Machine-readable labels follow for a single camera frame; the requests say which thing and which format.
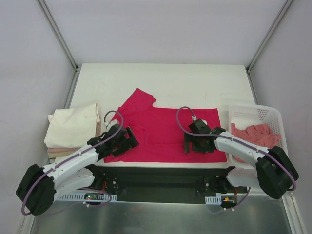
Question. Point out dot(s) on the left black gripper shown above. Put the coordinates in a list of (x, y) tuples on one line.
[(127, 142)]

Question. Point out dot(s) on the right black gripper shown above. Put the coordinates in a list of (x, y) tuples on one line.
[(191, 143)]

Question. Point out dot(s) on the magenta t-shirt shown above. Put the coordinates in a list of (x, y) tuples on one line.
[(157, 130)]

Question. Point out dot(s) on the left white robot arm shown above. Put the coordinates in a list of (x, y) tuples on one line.
[(83, 157)]

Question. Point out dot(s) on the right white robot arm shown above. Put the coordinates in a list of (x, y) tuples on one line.
[(271, 169)]

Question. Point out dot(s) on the white plastic basket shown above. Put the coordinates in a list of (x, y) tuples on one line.
[(244, 116)]

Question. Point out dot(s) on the salmon pink t-shirt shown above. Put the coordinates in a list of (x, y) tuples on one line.
[(261, 135)]

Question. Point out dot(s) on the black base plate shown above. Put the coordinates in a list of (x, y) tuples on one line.
[(157, 185)]

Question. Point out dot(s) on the right white cable duct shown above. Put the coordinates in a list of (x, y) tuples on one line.
[(213, 200)]

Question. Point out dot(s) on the white cable duct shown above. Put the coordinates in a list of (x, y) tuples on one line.
[(213, 200), (87, 197)]

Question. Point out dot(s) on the left white cable duct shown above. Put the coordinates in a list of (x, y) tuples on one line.
[(87, 197)]

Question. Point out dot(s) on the left aluminium frame post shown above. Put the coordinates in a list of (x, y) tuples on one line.
[(56, 31)]

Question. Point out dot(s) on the aluminium frame post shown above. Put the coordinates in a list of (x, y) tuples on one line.
[(269, 34), (56, 31)]

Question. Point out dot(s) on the right aluminium frame post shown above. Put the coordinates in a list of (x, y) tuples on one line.
[(269, 34)]

